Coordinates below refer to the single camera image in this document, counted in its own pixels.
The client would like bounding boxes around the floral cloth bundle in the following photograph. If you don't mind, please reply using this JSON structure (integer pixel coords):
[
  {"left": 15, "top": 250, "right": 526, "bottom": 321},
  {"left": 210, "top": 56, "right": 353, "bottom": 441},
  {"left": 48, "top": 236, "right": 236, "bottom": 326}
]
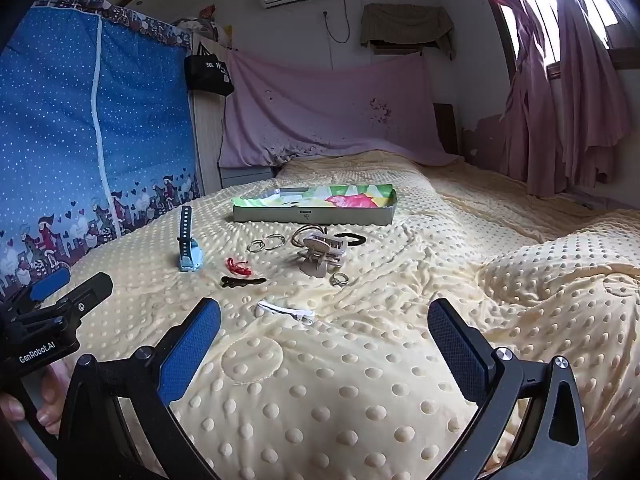
[{"left": 172, "top": 4, "right": 233, "bottom": 51}]

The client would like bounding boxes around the white hair clip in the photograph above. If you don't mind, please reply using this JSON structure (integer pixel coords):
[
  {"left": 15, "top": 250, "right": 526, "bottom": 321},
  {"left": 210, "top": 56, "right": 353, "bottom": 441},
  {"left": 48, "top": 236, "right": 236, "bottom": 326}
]
[{"left": 256, "top": 301, "right": 316, "bottom": 325}]

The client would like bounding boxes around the pink curtain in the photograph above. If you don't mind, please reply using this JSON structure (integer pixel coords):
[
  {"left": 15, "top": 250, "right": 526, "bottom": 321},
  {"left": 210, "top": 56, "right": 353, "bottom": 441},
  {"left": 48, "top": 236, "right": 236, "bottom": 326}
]
[{"left": 470, "top": 0, "right": 633, "bottom": 198}]

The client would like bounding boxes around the light wooden board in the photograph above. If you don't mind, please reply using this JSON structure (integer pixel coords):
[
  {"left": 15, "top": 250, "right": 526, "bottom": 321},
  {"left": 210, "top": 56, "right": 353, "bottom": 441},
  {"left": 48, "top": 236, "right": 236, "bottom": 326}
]
[{"left": 192, "top": 37, "right": 226, "bottom": 196}]

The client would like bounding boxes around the black hair clip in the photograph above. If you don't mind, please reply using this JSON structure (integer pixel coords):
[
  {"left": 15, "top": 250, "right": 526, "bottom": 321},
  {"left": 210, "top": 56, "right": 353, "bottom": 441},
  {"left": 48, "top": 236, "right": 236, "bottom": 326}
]
[{"left": 220, "top": 275, "right": 266, "bottom": 291}]

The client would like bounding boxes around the brown hair tie teal flower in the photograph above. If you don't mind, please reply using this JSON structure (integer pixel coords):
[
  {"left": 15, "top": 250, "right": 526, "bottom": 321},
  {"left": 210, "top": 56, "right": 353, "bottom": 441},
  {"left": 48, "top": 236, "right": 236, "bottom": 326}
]
[{"left": 292, "top": 224, "right": 327, "bottom": 247}]

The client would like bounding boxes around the olive draped cloth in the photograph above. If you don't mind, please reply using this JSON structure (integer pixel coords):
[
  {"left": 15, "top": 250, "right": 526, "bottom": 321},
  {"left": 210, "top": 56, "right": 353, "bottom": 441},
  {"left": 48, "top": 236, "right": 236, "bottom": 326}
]
[{"left": 361, "top": 3, "right": 457, "bottom": 60}]

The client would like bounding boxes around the dark wooden headboard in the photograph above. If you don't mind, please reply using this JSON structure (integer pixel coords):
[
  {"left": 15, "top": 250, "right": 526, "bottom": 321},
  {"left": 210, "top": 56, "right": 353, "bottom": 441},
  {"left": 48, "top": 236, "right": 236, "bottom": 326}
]
[{"left": 432, "top": 102, "right": 461, "bottom": 156}]

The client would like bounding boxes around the black tote bag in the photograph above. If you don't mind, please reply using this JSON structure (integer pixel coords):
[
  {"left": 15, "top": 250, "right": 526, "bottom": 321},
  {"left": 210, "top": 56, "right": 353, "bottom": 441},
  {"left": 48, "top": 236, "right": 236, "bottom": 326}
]
[{"left": 184, "top": 42, "right": 236, "bottom": 97}]

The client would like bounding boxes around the blue wrist watch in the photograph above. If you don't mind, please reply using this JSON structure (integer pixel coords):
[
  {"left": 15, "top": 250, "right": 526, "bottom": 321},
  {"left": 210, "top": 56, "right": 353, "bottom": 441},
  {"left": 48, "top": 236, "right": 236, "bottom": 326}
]
[{"left": 175, "top": 205, "right": 206, "bottom": 274}]

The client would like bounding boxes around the black power cable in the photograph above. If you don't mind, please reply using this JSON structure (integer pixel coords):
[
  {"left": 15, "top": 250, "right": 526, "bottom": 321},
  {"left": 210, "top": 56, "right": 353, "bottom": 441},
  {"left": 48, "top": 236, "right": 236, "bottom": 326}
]
[{"left": 323, "top": 0, "right": 351, "bottom": 44}]

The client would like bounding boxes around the colourful lined tray box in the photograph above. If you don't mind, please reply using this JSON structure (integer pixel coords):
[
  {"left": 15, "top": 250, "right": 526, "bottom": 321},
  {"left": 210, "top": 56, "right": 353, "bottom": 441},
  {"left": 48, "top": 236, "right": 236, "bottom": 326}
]
[{"left": 232, "top": 184, "right": 397, "bottom": 224}]

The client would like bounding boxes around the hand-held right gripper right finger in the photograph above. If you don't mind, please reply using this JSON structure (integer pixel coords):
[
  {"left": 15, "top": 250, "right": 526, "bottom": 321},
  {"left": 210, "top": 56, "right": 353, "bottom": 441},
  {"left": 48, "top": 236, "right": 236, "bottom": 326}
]
[{"left": 428, "top": 299, "right": 591, "bottom": 480}]

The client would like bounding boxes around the blue dotted fabric wardrobe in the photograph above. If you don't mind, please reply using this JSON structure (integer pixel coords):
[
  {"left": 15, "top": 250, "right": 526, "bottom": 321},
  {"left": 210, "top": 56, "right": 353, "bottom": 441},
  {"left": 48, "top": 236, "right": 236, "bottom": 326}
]
[{"left": 0, "top": 0, "right": 203, "bottom": 306}]

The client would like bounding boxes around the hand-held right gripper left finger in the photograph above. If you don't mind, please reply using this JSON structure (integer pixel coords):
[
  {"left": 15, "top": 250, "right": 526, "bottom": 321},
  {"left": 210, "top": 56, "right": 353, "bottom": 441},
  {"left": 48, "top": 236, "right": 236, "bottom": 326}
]
[{"left": 52, "top": 297, "right": 222, "bottom": 480}]

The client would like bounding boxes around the person's left hand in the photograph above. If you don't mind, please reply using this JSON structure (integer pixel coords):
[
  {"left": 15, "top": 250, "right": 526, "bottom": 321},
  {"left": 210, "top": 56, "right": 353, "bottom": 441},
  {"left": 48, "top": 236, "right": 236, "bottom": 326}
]
[{"left": 0, "top": 364, "right": 68, "bottom": 435}]

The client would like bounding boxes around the pink hanging sheet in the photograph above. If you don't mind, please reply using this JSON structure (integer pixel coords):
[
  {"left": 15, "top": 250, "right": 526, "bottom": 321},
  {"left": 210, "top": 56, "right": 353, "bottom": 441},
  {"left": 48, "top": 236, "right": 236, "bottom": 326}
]
[{"left": 219, "top": 47, "right": 463, "bottom": 171}]

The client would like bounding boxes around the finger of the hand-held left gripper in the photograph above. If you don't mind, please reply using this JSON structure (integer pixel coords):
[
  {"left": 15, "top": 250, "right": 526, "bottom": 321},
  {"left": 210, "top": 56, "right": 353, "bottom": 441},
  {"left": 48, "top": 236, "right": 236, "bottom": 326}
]
[
  {"left": 15, "top": 267, "right": 72, "bottom": 311},
  {"left": 55, "top": 272, "right": 113, "bottom": 321}
]

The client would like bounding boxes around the yellow dotted blanket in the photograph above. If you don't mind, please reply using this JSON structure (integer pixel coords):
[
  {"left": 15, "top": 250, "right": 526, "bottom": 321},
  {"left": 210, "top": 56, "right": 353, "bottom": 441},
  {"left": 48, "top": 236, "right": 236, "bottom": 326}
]
[{"left": 30, "top": 150, "right": 640, "bottom": 480}]

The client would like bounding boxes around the claw hair clip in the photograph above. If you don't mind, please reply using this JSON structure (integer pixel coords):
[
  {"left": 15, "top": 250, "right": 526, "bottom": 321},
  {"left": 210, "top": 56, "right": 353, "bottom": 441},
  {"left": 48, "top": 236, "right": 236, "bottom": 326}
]
[{"left": 291, "top": 231, "right": 348, "bottom": 278}]

